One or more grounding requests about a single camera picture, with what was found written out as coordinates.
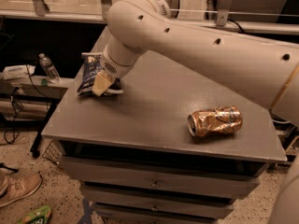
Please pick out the blue chip bag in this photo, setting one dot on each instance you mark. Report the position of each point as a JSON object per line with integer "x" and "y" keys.
{"x": 91, "y": 67}

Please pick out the clear plastic water bottle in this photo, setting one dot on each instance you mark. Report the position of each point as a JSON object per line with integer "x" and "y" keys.
{"x": 49, "y": 68}

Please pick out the white tissue pack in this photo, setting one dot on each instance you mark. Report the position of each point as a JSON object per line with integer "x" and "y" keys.
{"x": 17, "y": 71}

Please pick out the grey drawer cabinet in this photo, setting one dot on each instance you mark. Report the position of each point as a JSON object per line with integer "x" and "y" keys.
{"x": 135, "y": 158}

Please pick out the wire mesh basket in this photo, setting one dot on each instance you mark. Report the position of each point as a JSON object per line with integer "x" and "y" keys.
{"x": 52, "y": 154}

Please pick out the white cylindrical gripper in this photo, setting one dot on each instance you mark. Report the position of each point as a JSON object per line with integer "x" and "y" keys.
{"x": 112, "y": 66}

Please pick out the tan sneaker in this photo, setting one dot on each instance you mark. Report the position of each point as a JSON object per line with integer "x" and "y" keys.
{"x": 15, "y": 189}

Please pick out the green snack package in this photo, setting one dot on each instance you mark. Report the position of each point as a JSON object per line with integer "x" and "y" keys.
{"x": 39, "y": 216}

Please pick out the low grey side bench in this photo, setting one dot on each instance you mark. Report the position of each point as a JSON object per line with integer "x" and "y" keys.
{"x": 31, "y": 89}

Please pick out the crushed gold soda can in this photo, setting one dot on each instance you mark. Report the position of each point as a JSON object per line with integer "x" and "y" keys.
{"x": 220, "y": 120}

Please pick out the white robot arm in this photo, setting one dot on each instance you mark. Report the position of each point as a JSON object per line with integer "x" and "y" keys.
{"x": 262, "y": 70}

